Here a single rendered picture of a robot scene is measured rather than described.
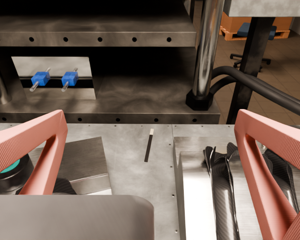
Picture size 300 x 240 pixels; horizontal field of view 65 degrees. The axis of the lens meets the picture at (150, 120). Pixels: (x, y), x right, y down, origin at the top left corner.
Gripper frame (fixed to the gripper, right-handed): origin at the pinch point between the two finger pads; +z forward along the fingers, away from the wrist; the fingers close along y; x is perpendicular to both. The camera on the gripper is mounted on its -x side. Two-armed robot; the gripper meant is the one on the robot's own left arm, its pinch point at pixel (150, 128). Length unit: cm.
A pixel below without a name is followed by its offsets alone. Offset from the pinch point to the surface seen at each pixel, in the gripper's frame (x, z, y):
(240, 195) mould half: 27.8, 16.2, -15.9
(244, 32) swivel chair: 70, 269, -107
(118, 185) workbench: 39.3, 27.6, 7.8
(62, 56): 23, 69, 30
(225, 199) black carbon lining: 28.5, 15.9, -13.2
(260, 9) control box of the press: 9, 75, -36
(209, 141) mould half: 33, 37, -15
